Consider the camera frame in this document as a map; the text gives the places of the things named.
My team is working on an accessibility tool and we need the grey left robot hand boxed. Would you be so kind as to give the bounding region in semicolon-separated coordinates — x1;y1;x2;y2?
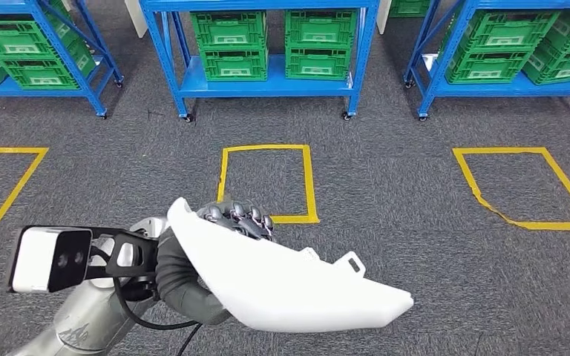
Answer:
156;200;275;326

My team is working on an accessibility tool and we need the white plastic body part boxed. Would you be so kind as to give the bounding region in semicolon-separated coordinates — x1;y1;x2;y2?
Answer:
166;197;415;334

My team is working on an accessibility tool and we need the blue metal shelf rack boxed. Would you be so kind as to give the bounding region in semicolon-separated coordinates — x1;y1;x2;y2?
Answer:
139;0;381;123
402;0;570;123
0;0;125;119

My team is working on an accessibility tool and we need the yellow floor tape square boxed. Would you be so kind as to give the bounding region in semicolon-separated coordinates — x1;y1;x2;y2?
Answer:
0;145;50;234
216;143;321;226
452;146;570;232

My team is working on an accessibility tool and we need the white table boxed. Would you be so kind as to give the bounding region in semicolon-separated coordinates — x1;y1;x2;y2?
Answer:
376;0;394;36
124;0;148;39

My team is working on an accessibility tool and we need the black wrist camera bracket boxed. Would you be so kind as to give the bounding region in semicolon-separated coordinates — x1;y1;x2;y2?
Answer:
85;226;161;291

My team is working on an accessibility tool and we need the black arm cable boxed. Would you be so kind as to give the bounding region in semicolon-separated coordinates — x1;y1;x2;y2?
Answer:
111;276;203;356

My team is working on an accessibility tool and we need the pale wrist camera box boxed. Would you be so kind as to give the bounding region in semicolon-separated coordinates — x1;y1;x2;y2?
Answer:
8;225;94;294

